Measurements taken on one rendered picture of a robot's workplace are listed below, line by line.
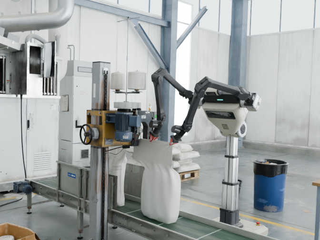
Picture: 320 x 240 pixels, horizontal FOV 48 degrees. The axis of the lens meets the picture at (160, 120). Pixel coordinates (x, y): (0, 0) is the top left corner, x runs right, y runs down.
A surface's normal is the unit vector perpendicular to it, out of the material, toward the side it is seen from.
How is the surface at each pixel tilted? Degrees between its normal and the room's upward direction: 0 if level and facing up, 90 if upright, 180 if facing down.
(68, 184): 90
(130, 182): 90
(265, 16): 90
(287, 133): 90
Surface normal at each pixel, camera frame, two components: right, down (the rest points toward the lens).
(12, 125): 0.73, 0.06
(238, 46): -0.69, 0.02
